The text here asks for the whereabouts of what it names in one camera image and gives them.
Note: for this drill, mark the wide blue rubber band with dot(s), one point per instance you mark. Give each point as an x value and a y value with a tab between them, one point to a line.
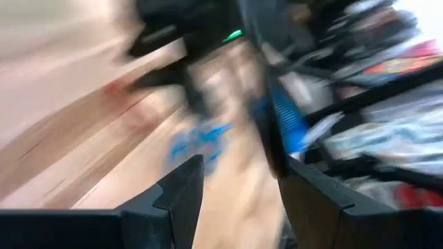
211	133

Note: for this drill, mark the patterned white blue cloth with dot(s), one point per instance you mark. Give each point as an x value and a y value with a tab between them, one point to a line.
398	138

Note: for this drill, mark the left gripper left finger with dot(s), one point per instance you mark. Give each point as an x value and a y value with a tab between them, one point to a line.
173	214

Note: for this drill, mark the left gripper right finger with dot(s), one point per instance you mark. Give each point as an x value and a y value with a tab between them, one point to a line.
318	214

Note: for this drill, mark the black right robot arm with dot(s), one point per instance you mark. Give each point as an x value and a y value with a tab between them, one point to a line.
207	20

